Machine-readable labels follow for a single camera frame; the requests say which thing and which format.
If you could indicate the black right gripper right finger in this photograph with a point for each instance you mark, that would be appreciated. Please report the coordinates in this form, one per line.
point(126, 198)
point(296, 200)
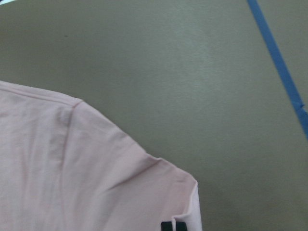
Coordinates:
point(181, 226)

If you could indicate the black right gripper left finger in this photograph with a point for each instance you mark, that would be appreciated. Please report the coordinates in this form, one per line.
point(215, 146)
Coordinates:
point(166, 226)

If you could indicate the pink Snoopy t-shirt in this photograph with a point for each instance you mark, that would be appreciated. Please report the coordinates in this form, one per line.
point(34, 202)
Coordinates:
point(65, 167)

